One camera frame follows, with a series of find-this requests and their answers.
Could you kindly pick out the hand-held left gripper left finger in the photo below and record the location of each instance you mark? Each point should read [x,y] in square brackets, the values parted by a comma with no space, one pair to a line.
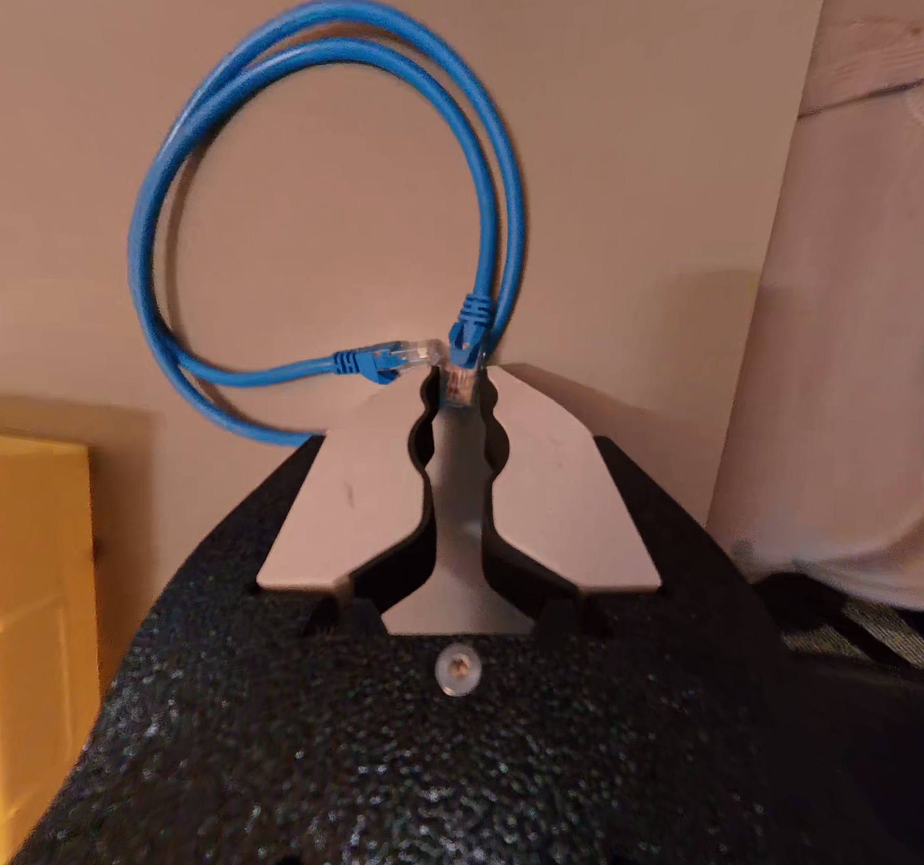
[346,504]

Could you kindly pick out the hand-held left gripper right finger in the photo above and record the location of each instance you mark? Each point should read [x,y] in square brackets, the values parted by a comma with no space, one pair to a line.
[570,504]

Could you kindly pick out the person's beige clothing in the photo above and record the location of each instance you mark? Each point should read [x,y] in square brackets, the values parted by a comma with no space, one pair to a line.
[830,374]

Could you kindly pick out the yellow box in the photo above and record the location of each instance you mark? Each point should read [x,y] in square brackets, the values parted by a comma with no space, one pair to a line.
[43,590]

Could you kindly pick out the dark striped cloth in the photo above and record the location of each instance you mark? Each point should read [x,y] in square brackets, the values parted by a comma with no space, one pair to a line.
[866,634]

